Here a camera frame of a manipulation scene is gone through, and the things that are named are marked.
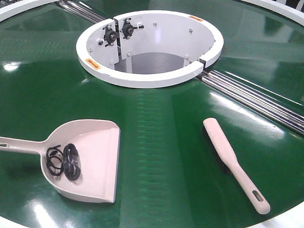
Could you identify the pink plastic dustpan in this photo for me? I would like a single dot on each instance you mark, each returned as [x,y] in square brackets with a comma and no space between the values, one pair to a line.
[97,144]

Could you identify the pink hand brush black bristles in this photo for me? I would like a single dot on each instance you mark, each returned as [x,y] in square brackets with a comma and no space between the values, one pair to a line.
[228,157]

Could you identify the green conveyor belt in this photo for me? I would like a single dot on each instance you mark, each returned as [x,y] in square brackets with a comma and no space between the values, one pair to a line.
[169,176]

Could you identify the orange warning sticker front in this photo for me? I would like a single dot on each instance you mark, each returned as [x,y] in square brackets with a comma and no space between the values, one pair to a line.
[93,64]

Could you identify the orange warning sticker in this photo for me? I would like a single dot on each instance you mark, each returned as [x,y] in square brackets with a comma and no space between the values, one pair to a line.
[196,18]
[93,64]

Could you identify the black bearing left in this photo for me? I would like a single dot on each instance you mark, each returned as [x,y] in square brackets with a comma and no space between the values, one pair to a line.
[110,35]

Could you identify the black bearing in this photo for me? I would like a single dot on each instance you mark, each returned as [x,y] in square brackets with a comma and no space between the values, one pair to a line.
[110,35]
[128,29]

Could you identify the black bearing right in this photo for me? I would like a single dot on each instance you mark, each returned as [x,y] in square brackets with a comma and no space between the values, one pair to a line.
[128,29]

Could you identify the orange warning sticker rear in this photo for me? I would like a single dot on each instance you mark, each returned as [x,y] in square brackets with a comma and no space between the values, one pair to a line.
[196,18]

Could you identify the steel rollers upper left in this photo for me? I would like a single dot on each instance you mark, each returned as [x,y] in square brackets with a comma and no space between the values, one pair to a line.
[80,11]

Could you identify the steel rollers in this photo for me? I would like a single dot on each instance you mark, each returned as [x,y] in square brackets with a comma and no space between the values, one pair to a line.
[80,11]
[254,99]

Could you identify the steel rollers right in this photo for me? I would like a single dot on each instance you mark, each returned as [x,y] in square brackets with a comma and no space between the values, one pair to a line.
[254,99]

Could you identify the white outer rim right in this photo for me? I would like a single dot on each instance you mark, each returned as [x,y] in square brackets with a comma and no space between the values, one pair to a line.
[291,9]

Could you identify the white rim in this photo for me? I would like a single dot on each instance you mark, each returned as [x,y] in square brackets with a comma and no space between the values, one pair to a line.
[9,8]
[291,9]

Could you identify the white outer rim left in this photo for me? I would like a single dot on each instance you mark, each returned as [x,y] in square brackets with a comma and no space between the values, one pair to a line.
[9,8]

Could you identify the white central conveyor ring housing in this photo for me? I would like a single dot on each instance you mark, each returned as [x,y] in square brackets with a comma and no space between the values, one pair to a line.
[171,49]

